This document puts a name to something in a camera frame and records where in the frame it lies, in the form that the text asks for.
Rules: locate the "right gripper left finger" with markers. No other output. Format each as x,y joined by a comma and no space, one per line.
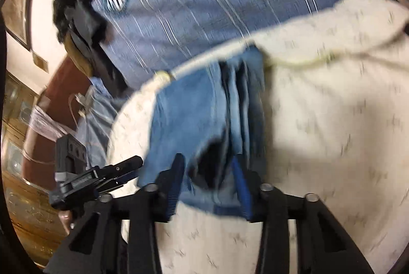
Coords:
117,234

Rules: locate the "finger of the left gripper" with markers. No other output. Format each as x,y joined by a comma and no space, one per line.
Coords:
129,165
115,183

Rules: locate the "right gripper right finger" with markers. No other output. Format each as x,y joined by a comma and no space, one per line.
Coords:
323,245

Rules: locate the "blue denim jeans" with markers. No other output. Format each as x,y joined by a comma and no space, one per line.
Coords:
214,117

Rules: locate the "person's left hand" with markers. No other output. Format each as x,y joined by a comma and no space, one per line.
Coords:
66,218

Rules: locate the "wooden glass-door cabinet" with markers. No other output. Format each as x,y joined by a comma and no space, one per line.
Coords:
36,223

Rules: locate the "grey-blue star bedsheet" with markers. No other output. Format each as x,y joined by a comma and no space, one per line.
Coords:
94,130

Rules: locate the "grey cloth on headboard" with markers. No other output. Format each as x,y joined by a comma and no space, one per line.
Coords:
44,125

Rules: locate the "white power strip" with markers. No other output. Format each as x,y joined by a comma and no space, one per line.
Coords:
86,103

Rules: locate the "dark red headboard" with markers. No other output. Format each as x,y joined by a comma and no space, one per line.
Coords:
54,115

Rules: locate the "cream leaf-print quilt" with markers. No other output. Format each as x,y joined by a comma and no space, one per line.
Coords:
336,107

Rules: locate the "small wall plaque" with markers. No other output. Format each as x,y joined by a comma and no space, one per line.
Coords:
40,62

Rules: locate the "framed wall picture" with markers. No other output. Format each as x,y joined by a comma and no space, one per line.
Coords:
17,15

